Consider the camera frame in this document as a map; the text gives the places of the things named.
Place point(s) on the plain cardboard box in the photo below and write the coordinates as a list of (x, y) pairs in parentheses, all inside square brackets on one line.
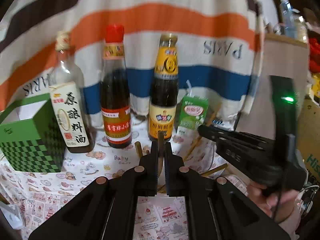
[(282, 55)]

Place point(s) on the clear plastic water bottle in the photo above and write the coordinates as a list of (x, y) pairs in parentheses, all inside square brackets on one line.
[(291, 20)]

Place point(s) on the red plastic bag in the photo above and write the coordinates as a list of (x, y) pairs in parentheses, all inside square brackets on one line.
[(315, 55)]

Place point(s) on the red print tablecloth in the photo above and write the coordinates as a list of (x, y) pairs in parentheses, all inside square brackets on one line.
[(160, 215)]

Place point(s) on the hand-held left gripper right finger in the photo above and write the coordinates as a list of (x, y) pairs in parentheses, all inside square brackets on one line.
[(171, 172)]

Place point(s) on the striped backdrop cloth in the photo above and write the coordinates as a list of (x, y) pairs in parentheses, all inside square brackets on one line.
[(150, 17)]

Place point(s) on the person's right forearm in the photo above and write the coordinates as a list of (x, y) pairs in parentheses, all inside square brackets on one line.
[(290, 226)]

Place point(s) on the red cap dark sauce bottle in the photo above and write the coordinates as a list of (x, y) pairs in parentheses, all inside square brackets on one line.
[(116, 120)]

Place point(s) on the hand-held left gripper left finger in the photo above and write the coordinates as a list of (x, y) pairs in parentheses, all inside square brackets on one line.
[(152, 170)]

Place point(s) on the person's right hand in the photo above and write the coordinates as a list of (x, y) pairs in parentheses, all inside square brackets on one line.
[(257, 197)]

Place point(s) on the yellow label oyster sauce bottle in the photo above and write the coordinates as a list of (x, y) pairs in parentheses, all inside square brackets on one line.
[(162, 115)]

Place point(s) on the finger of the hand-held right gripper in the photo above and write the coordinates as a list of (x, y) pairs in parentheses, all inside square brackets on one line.
[(232, 136)]

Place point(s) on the green milk carton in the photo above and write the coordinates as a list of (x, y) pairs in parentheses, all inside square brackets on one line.
[(191, 115)]

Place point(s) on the white drinking straw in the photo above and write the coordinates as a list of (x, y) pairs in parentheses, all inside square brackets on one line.
[(189, 86)]

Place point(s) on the green black checkered box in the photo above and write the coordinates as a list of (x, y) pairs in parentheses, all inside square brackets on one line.
[(47, 135)]

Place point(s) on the clear cooking wine bottle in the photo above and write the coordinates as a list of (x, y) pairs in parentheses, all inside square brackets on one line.
[(72, 120)]

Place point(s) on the green print cardboard box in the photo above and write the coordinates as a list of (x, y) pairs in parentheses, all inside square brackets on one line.
[(311, 130)]

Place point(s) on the white bear print cloth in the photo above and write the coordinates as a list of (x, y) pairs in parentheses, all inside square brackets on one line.
[(105, 160)]

